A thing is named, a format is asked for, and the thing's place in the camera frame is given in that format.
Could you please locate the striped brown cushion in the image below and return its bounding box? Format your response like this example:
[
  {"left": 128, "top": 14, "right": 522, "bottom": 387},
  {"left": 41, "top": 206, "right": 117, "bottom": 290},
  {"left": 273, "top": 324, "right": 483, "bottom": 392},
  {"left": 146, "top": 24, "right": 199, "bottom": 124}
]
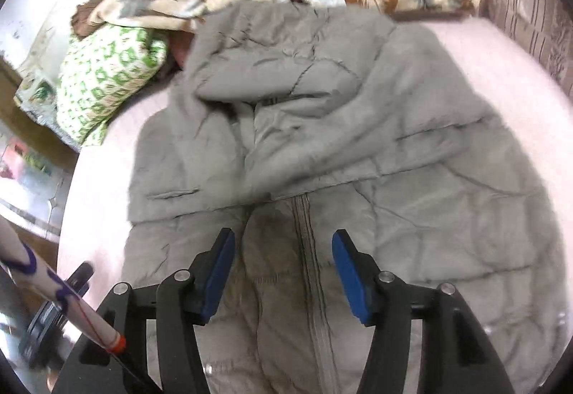
[{"left": 481, "top": 0, "right": 572, "bottom": 97}]

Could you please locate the dark red pillow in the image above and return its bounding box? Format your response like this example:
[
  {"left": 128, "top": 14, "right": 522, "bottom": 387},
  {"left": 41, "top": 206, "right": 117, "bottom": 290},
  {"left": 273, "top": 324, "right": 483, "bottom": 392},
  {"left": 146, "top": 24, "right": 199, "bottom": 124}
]
[{"left": 168, "top": 30, "right": 195, "bottom": 69}]

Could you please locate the grey puffer jacket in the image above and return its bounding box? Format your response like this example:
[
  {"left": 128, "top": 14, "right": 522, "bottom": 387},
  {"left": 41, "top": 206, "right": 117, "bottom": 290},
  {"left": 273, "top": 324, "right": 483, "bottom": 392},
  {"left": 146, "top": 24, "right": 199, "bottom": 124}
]
[{"left": 122, "top": 3, "right": 572, "bottom": 393}]

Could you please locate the green checkered pillow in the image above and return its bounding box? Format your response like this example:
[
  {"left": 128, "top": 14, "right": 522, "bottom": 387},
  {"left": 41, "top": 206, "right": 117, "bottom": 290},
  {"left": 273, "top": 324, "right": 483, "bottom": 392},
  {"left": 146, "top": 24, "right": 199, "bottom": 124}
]
[{"left": 56, "top": 25, "right": 168, "bottom": 146}]

